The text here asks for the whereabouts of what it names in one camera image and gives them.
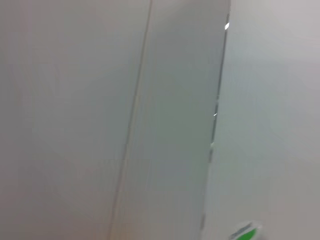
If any clear bottle green label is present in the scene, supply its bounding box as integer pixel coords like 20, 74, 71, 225
226, 219, 264, 240

